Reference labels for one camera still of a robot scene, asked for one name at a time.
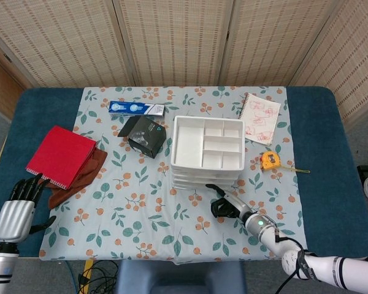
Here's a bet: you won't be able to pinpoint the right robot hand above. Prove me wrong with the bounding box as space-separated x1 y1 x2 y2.
205 183 253 219

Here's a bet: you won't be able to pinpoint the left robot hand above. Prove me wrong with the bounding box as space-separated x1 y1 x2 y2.
0 173 58 243

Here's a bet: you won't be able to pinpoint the white plastic drawer organizer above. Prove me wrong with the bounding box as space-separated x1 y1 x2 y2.
171 115 245 190

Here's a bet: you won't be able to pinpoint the yellow tape measure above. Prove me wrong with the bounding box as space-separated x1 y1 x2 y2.
259 150 310 174

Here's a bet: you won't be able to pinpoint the red spiral notebook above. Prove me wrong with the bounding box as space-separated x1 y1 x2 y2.
25 125 98 191

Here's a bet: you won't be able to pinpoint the brown cloth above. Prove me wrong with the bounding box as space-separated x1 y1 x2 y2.
38 148 109 210

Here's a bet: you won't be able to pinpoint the spiral notepad with red drawings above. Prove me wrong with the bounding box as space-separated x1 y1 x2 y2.
239 92 282 147

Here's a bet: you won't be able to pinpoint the blue padded seat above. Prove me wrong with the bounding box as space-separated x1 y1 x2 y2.
115 260 246 294

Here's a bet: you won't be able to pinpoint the floral print tablecloth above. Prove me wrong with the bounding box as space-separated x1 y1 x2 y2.
38 85 309 264

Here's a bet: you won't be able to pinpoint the black cardboard box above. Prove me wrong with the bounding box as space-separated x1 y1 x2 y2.
117 116 168 159

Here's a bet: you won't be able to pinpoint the wooden door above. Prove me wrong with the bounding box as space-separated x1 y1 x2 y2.
0 45 25 120

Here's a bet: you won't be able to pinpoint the blue toothpaste box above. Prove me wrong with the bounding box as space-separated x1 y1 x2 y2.
108 100 166 119

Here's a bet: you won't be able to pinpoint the woven folding screen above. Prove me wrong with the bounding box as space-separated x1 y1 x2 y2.
0 0 368 129

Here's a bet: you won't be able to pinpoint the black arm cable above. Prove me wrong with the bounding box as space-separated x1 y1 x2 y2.
274 228 318 294

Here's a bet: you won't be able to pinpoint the black floor cables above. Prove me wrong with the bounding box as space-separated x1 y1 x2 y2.
78 260 120 294

